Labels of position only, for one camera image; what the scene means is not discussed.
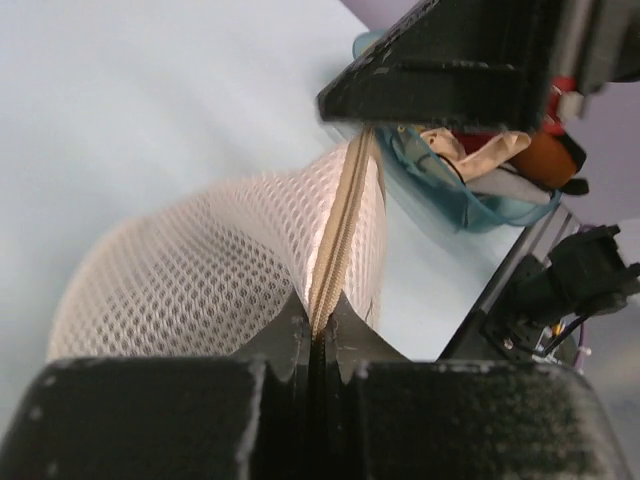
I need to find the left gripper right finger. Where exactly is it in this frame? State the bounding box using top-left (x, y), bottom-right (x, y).
top-left (324, 298), bottom-right (631, 479)

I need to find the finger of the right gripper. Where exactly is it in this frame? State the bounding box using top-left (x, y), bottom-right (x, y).
top-left (317, 0), bottom-right (555, 133)

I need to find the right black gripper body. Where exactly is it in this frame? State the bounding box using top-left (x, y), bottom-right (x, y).
top-left (547, 1), bottom-right (639, 120)

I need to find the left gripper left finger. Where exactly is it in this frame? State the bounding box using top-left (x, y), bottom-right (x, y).
top-left (1, 296), bottom-right (312, 480)

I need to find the round beige mesh laundry bag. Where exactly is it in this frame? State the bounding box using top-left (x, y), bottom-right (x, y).
top-left (47, 142), bottom-right (386, 361)

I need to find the beige garment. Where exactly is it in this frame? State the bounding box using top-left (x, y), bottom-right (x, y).
top-left (419, 128), bottom-right (531, 182)

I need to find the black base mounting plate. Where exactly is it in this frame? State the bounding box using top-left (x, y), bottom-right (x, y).
top-left (439, 204), bottom-right (596, 366)

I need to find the orange black garment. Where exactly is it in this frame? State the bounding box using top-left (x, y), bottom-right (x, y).
top-left (509, 131), bottom-right (590, 196)

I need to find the translucent blue plastic basket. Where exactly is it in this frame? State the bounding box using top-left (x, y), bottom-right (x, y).
top-left (352, 28), bottom-right (569, 234)

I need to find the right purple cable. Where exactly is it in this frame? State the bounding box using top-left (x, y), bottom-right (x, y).
top-left (569, 319), bottom-right (594, 374)

